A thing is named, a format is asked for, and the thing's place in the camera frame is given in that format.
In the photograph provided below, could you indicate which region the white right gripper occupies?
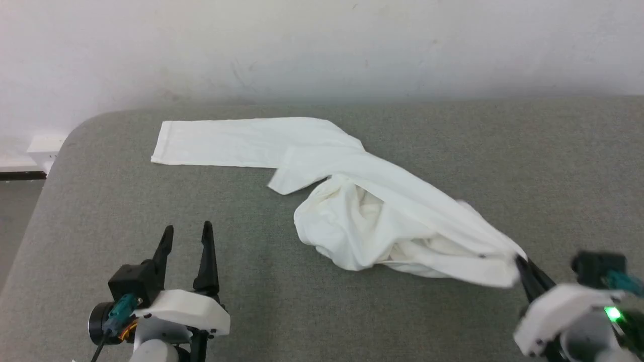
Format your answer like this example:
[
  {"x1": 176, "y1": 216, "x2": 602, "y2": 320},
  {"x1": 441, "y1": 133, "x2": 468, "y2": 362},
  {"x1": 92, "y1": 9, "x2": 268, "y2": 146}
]
[{"x1": 513, "y1": 254, "x2": 627, "y2": 358}]

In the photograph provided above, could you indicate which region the white wall socket box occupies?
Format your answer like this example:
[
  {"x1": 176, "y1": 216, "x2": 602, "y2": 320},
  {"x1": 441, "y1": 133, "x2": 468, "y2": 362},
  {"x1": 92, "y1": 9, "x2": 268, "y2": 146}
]
[{"x1": 26, "y1": 134, "x2": 67, "y2": 174}]

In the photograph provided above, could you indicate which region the white long-sleeve garment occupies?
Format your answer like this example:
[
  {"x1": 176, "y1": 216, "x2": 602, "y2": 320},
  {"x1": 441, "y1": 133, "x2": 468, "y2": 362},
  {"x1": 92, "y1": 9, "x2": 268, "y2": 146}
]
[{"x1": 150, "y1": 117, "x2": 527, "y2": 289}]

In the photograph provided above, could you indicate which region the black skirting board strip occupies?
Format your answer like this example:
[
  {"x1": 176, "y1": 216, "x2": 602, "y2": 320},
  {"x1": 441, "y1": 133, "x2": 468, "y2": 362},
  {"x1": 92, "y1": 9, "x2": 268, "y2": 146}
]
[{"x1": 0, "y1": 171, "x2": 47, "y2": 181}]

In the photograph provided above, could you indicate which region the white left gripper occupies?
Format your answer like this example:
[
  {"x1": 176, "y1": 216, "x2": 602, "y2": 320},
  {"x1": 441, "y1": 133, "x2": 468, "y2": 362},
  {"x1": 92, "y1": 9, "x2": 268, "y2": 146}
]
[{"x1": 132, "y1": 220, "x2": 231, "y2": 338}]

